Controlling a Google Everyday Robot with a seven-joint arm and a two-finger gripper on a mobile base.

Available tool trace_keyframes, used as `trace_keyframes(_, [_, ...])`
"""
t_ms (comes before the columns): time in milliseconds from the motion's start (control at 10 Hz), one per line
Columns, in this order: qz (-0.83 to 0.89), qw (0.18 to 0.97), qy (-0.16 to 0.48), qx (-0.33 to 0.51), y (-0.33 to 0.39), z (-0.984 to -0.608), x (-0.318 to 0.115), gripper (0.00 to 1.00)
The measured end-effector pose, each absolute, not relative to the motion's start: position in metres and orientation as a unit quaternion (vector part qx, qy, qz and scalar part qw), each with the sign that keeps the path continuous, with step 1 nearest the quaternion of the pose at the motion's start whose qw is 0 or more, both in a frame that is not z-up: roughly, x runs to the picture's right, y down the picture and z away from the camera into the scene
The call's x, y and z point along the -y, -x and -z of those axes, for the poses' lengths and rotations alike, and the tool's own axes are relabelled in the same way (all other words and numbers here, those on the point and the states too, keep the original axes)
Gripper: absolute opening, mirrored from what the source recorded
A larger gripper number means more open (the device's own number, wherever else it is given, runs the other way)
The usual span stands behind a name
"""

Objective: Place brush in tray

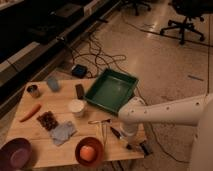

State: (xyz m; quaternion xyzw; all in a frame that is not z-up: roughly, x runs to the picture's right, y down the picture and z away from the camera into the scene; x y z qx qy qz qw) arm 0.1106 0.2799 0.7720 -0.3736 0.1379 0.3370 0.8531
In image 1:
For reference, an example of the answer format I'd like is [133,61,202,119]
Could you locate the wooden slingshot tool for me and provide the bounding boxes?
[89,119,111,145]

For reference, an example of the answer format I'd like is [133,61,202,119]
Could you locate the orange fruit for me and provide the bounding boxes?
[80,146,96,162]

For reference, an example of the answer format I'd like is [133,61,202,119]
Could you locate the blue grey cloth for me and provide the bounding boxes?
[50,121,77,146]

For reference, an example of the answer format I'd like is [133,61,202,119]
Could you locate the black office chair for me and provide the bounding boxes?
[160,0,213,45]

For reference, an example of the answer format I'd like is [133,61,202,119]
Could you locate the orange carrot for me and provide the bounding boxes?
[19,104,41,122]

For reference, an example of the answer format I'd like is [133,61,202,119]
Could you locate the black power adapter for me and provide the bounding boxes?
[71,64,87,78]

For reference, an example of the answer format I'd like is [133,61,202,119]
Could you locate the green plastic tray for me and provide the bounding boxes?
[84,69,138,115]

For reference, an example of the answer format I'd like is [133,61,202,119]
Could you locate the black floor cables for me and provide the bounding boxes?
[59,33,128,78]

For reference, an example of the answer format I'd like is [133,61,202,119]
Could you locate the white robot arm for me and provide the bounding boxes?
[118,93,213,171]

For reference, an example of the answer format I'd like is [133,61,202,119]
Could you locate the metal can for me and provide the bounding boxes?
[27,85,40,98]

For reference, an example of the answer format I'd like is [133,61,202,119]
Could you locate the white cup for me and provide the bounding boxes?
[68,99,86,117]

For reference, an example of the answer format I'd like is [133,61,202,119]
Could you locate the red bowl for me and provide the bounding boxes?
[75,137,104,167]

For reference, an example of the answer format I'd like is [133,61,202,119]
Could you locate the dark brown block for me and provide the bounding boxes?
[75,84,84,100]

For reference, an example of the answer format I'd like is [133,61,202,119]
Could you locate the purple bowl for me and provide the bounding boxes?
[0,138,32,171]

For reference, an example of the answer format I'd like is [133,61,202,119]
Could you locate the black handled brush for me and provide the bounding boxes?
[110,126,150,156]

